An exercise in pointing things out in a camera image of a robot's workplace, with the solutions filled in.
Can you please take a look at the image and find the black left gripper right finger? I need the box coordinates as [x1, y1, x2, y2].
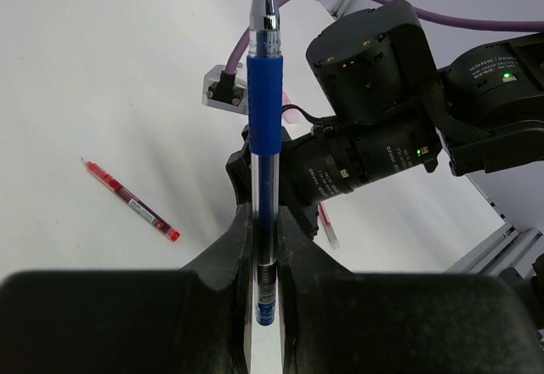
[277, 208, 543, 373]

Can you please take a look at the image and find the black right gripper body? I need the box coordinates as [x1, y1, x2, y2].
[225, 125, 319, 238]

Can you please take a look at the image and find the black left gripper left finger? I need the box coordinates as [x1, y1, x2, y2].
[1, 204, 252, 373]

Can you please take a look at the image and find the red marker pen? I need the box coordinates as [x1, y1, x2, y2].
[81, 158, 181, 242]

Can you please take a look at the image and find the blue ballpoint pen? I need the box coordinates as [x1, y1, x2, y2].
[246, 0, 283, 326]

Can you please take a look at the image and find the pink highlighter pen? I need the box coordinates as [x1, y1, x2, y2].
[282, 91, 300, 125]

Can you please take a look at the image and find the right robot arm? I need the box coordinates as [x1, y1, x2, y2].
[226, 0, 543, 236]

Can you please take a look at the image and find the red gel pen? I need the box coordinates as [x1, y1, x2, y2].
[318, 203, 340, 250]

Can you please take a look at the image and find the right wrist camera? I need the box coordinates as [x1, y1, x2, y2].
[201, 65, 248, 116]

